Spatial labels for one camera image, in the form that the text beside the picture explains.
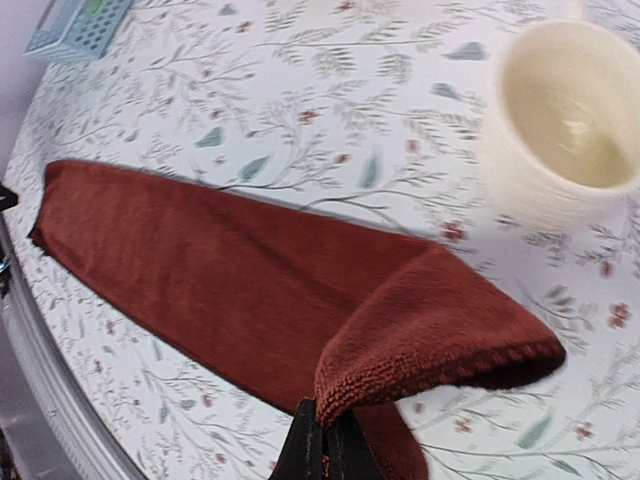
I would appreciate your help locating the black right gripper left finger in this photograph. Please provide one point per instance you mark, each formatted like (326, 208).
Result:
(301, 457)

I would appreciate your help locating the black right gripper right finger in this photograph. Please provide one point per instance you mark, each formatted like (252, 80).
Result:
(350, 456)

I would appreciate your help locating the brown towel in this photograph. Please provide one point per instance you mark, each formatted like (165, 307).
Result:
(289, 305)

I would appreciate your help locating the green microfiber towel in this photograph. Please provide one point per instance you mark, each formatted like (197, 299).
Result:
(94, 6)

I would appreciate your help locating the cream cylindrical cup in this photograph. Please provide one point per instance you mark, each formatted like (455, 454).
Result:
(560, 137)

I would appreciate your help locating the light blue plastic basket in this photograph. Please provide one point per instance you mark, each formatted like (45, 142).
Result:
(66, 33)

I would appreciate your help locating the aluminium front rail base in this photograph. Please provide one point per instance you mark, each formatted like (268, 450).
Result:
(48, 422)

